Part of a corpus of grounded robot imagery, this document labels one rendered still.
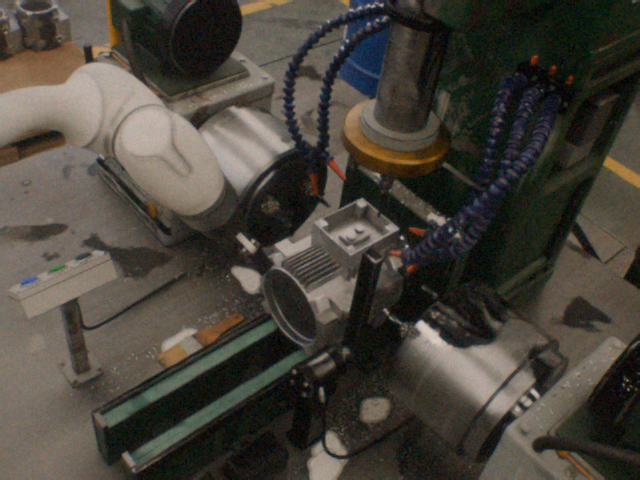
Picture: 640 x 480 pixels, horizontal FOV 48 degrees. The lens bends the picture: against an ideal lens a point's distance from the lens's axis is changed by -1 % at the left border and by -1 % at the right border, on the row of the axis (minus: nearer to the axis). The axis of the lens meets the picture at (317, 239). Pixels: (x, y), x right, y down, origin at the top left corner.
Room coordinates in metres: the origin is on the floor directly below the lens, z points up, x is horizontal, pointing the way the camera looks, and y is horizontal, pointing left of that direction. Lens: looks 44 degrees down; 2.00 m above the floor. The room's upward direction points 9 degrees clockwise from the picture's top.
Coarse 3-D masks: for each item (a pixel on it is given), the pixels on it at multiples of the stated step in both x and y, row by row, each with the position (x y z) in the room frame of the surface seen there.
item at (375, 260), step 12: (372, 252) 0.78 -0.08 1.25; (360, 264) 0.77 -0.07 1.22; (372, 264) 0.76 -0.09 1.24; (360, 276) 0.77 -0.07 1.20; (372, 276) 0.76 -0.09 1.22; (360, 288) 0.77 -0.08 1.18; (372, 288) 0.76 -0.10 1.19; (360, 300) 0.76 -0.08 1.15; (372, 300) 0.77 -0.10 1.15; (360, 312) 0.76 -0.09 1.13; (348, 324) 0.77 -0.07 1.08; (360, 324) 0.76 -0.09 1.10; (348, 336) 0.77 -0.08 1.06; (360, 336) 0.76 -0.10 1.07; (348, 348) 0.76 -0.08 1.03; (360, 348) 0.77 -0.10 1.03; (348, 360) 0.76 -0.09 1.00
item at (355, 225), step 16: (352, 208) 1.00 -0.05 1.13; (368, 208) 1.01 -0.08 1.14; (320, 224) 0.93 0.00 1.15; (336, 224) 0.97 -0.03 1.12; (352, 224) 0.98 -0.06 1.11; (368, 224) 0.99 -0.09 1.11; (384, 224) 0.98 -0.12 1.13; (320, 240) 0.92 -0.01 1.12; (336, 240) 0.90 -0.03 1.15; (352, 240) 0.92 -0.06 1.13; (368, 240) 0.94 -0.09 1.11; (384, 240) 0.93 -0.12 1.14; (336, 256) 0.89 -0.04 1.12; (352, 256) 0.87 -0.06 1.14; (384, 256) 0.94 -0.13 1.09; (352, 272) 0.88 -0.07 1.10
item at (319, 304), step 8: (272, 256) 0.89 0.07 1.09; (280, 256) 0.90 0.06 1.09; (392, 256) 0.94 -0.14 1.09; (392, 264) 0.93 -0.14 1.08; (400, 264) 0.93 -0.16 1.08; (320, 296) 0.81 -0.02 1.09; (264, 304) 0.89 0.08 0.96; (312, 304) 0.81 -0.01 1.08; (320, 304) 0.80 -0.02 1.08; (328, 304) 0.81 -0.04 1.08; (320, 312) 0.79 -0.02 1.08; (312, 352) 0.80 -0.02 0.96
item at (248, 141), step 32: (224, 128) 1.16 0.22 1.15; (256, 128) 1.16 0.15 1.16; (224, 160) 1.09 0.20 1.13; (256, 160) 1.08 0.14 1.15; (288, 160) 1.10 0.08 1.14; (320, 160) 1.16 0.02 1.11; (256, 192) 1.04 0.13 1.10; (288, 192) 1.10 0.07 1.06; (320, 192) 1.17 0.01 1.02; (256, 224) 1.05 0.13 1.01
